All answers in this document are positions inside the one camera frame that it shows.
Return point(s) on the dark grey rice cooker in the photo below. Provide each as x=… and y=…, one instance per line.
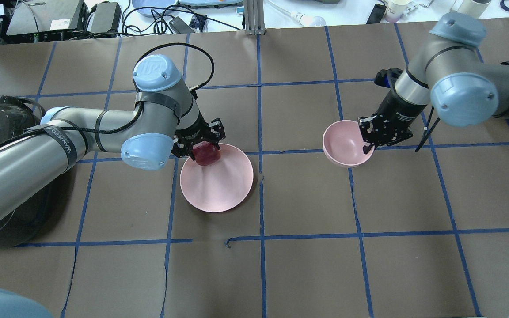
x=2, y=123

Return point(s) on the white cup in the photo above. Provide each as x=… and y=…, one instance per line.
x=473, y=8

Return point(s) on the light blue plate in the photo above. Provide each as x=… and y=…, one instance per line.
x=146, y=7

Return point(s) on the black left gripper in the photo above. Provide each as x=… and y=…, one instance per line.
x=191, y=131

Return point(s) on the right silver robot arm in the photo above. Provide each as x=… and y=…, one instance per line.
x=446, y=73

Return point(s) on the aluminium frame post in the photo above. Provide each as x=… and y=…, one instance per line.
x=253, y=17

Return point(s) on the pink plate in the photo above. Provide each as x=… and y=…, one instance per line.
x=221, y=186

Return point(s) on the black power adapter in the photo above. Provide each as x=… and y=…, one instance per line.
x=104, y=17

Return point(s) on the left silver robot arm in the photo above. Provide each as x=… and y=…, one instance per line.
x=166, y=120

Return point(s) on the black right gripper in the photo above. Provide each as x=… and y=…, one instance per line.
x=392, y=110

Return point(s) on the small pink bowl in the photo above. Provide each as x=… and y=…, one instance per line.
x=343, y=144

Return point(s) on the red apple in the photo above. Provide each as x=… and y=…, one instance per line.
x=205, y=153

